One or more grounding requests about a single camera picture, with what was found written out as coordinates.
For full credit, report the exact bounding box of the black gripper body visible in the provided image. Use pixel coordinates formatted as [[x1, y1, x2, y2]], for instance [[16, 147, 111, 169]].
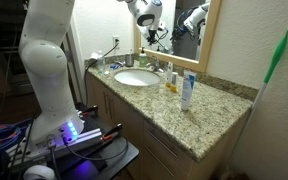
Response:
[[145, 28, 162, 44]]

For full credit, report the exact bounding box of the chrome tap faucet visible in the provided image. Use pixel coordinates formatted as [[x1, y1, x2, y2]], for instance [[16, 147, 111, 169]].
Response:
[[146, 55, 165, 74]]

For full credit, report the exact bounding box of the green soap pump bottle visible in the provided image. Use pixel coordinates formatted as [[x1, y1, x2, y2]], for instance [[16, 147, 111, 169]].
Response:
[[138, 46, 149, 68]]

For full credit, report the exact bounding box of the grey metal tumbler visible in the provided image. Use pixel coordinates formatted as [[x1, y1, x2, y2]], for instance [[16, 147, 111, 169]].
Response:
[[125, 52, 135, 68]]

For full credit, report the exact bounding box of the wide white yellow-capped tube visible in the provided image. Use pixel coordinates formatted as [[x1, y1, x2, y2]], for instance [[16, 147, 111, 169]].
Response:
[[165, 61, 174, 89]]

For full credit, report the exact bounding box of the white oval sink basin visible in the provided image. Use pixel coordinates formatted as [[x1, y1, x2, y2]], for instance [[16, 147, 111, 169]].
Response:
[[113, 68, 162, 87]]

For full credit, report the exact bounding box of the slim white yellow-capped tube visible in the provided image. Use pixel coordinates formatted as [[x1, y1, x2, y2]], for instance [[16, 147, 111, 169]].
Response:
[[169, 71, 179, 94]]

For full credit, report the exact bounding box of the clear plastic bottle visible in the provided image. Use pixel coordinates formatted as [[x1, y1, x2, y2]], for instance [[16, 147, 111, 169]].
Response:
[[96, 50, 106, 75]]

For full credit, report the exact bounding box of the large white lotion tube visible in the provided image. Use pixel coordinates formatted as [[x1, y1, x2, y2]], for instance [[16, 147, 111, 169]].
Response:
[[180, 69, 197, 112]]

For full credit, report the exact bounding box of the beige vanity cabinet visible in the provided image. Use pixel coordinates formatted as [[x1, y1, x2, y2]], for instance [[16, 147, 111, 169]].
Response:
[[85, 71, 252, 180]]

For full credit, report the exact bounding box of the white door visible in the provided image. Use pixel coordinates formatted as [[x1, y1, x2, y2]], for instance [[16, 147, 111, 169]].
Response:
[[62, 16, 87, 105]]

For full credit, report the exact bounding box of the orange black clamp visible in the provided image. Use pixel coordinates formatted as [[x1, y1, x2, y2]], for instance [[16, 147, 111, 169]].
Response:
[[78, 104, 100, 118], [101, 123, 124, 141]]

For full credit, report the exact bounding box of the white round object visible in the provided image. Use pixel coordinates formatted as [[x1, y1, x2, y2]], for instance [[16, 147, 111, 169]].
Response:
[[23, 164, 57, 180]]

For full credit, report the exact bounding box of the white wall outlet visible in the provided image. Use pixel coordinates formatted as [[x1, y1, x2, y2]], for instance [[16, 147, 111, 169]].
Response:
[[112, 35, 121, 50]]

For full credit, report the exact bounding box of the wood framed wall mirror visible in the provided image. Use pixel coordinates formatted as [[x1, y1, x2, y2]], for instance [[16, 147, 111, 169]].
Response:
[[133, 0, 223, 74]]

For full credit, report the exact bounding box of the black power cable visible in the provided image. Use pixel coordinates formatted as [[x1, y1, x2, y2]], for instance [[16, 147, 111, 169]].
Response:
[[83, 39, 120, 108]]

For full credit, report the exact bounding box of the metal cabinet door handle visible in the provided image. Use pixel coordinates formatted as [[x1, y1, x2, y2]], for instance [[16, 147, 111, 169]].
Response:
[[107, 94, 114, 120], [102, 91, 109, 116]]

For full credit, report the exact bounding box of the metal drawer handle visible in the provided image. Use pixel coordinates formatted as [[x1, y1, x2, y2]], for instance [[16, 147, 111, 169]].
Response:
[[143, 144, 172, 178], [145, 127, 179, 159]]

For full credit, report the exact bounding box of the green handled broom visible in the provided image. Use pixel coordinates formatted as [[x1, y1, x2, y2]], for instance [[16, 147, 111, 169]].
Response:
[[221, 26, 288, 180]]

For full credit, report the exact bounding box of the aluminium mounting rail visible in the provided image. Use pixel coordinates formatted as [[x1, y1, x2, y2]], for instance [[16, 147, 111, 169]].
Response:
[[5, 127, 104, 165]]

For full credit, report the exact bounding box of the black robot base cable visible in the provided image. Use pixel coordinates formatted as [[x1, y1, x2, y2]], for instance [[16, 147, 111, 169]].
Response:
[[46, 134, 64, 180], [63, 134, 130, 162]]

